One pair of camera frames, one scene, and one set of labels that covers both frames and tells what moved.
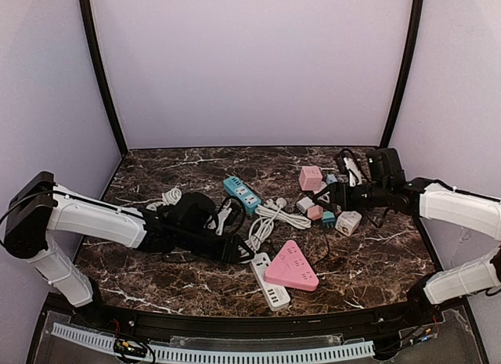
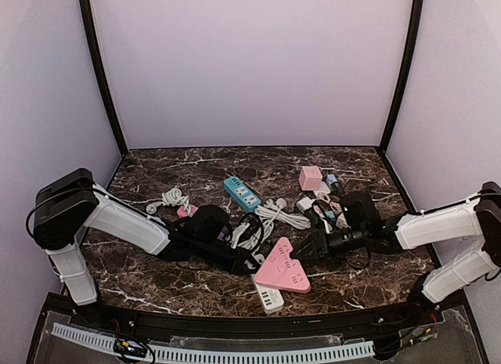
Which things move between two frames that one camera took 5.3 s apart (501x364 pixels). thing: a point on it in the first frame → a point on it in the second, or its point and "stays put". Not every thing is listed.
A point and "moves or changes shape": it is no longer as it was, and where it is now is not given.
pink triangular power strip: x=291 y=268 moves or changes shape
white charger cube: x=304 y=204 stays put
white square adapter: x=322 y=185 stays put
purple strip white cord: x=170 y=198 stays put
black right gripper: x=340 y=196 → x=321 y=246
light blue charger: x=330 y=178 stays put
